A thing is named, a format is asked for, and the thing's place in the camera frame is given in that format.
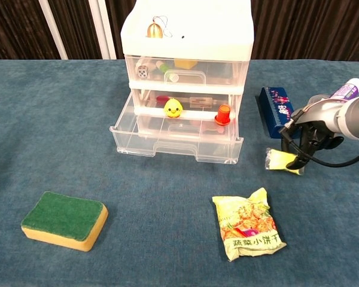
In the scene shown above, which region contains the red cup toy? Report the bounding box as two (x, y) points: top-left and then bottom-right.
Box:
(214, 104), (232, 126)

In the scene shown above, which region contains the yellow chick toy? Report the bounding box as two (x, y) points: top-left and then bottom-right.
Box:
(163, 98), (184, 118)

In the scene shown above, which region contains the purple white tube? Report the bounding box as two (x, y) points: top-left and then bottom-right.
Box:
(328, 78), (359, 101)

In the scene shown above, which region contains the green yellow sponge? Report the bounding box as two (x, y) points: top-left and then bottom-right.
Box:
(20, 191), (109, 252)

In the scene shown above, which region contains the dark brown curtain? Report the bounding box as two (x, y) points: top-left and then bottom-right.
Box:
(0, 0), (359, 63)

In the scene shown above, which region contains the green white cylinder toy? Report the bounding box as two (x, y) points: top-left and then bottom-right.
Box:
(155, 60), (180, 83)

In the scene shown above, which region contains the yellow block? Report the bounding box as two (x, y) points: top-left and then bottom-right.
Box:
(174, 59), (198, 69)

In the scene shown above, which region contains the gold bell with string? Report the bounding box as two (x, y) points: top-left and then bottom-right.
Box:
(146, 15), (173, 39)

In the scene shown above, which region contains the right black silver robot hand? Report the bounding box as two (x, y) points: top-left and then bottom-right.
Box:
(279, 99), (346, 170)

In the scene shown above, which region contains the dark blue carton box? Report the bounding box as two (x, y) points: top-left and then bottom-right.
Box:
(255, 86), (301, 139)

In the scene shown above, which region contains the black cable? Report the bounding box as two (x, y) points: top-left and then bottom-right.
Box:
(279, 110), (359, 167)

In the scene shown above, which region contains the white plastic drawer unit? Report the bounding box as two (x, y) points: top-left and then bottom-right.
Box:
(120, 0), (255, 138)

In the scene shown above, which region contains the small yellow packet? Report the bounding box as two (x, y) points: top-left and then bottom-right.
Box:
(264, 148), (305, 176)

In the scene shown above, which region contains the white post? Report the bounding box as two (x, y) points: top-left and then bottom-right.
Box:
(38, 0), (69, 60)
(88, 0), (117, 60)

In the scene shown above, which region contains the blue tablecloth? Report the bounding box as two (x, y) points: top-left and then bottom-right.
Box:
(0, 59), (359, 287)

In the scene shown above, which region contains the clear drawer with chick toy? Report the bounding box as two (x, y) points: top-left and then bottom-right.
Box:
(109, 88), (245, 164)

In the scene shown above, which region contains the yellow green snack packet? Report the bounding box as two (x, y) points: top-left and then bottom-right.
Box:
(212, 187), (287, 262)

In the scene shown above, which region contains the clear drawer with dice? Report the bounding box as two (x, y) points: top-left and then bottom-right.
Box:
(124, 55), (250, 87)

